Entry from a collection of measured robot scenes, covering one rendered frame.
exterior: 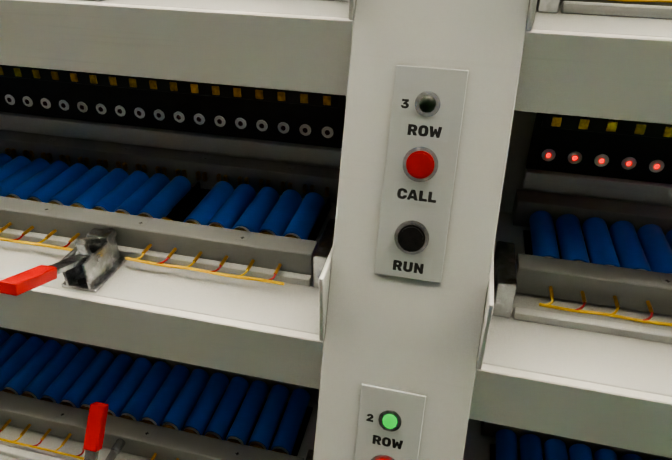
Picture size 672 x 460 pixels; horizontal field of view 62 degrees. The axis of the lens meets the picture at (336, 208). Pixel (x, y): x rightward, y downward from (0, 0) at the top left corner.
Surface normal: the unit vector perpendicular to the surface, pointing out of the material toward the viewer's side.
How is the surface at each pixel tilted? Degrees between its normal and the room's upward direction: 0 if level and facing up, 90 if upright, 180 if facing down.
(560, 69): 111
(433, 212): 90
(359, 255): 90
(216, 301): 21
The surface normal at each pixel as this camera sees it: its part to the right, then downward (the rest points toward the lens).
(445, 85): -0.22, 0.16
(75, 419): 0.00, -0.85
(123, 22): -0.23, 0.50
